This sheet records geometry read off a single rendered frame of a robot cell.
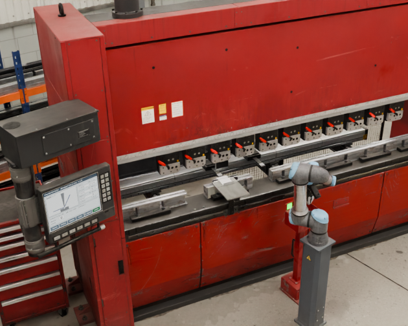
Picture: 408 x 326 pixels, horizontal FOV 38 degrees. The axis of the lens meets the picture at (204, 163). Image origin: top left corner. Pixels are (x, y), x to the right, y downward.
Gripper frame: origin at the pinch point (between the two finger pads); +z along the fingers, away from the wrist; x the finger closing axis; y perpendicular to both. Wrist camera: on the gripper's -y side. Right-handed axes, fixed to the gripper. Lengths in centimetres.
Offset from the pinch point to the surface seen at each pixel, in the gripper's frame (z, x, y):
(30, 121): -110, 188, 31
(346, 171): -2, -54, 16
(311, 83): -78, -22, 38
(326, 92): -69, -37, 35
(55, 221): -54, 188, 12
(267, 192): -1.3, 19.3, 26.6
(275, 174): -6.0, 4.0, 36.9
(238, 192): -14, 49, 24
